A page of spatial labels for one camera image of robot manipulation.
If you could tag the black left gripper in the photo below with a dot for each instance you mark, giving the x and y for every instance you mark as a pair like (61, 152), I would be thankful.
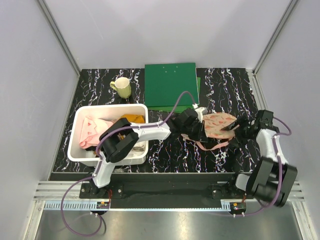
(200, 135)

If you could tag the white bra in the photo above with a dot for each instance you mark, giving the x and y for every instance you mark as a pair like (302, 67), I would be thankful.
(138, 148)

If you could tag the light pink floral garment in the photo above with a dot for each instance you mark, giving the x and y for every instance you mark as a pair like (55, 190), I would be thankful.
(92, 129)

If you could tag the pale green mug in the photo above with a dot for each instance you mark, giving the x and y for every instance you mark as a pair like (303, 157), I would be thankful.
(122, 86)

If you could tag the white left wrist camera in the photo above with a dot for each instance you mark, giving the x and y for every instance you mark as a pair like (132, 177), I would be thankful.
(201, 111)

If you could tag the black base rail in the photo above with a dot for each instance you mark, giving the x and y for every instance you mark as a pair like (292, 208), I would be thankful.
(146, 191)

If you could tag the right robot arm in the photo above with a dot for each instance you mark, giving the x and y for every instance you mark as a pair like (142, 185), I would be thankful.
(273, 177)

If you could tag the white plastic bin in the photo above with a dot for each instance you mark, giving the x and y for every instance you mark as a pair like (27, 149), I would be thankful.
(105, 112)

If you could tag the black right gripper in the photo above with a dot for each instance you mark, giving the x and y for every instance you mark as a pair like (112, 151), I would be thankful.
(242, 121)

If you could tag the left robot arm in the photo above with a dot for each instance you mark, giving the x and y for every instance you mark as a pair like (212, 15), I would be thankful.
(117, 142)

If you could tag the green folder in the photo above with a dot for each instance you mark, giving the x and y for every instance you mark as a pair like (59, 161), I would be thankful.
(164, 83)

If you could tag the orange bra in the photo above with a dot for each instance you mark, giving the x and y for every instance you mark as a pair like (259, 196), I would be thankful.
(134, 118)

